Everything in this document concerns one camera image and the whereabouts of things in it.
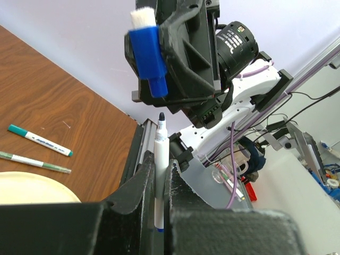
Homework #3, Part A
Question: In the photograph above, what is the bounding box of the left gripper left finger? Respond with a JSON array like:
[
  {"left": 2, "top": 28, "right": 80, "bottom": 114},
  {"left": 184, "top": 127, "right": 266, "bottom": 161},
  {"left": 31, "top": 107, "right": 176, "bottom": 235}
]
[{"left": 1, "top": 151, "right": 155, "bottom": 254}]

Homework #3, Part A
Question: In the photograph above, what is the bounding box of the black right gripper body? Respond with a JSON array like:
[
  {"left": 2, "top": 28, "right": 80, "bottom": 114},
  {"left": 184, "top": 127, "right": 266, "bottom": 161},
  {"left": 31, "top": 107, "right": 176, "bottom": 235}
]
[{"left": 132, "top": 1, "right": 222, "bottom": 129}]

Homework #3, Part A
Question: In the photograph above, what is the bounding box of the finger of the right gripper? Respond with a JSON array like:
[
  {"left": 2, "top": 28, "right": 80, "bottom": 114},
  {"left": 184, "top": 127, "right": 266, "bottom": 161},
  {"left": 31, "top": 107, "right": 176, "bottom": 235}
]
[
  {"left": 159, "top": 7, "right": 219, "bottom": 90},
  {"left": 124, "top": 34, "right": 142, "bottom": 82}
]

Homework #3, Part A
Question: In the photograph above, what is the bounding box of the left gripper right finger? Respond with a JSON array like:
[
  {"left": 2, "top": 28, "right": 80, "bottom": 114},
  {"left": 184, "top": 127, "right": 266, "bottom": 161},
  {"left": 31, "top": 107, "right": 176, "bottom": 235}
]
[{"left": 164, "top": 159, "right": 304, "bottom": 254}]

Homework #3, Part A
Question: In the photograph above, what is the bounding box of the dark blue pen cap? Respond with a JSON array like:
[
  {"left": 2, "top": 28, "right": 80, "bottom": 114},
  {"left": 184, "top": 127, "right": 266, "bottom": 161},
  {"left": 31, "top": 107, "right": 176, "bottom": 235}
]
[{"left": 128, "top": 7, "right": 168, "bottom": 98}]

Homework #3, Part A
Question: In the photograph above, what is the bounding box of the white purple marker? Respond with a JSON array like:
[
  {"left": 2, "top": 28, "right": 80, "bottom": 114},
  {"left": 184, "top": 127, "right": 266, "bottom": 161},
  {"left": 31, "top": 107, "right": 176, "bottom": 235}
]
[{"left": 154, "top": 112, "right": 169, "bottom": 232}]

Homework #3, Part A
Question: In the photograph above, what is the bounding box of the teal white marker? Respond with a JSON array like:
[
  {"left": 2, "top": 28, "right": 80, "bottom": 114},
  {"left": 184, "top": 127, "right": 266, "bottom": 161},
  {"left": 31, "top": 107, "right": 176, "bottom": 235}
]
[{"left": 8, "top": 124, "right": 73, "bottom": 157}]

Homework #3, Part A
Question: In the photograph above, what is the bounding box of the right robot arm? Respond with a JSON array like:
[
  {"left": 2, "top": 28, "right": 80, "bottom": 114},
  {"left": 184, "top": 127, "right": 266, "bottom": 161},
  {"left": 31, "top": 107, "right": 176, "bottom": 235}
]
[{"left": 124, "top": 1, "right": 293, "bottom": 170}]

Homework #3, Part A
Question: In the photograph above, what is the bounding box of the blue and cream plate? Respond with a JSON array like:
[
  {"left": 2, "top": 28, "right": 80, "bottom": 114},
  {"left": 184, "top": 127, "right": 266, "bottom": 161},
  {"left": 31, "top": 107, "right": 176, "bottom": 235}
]
[{"left": 1, "top": 172, "right": 80, "bottom": 205}]

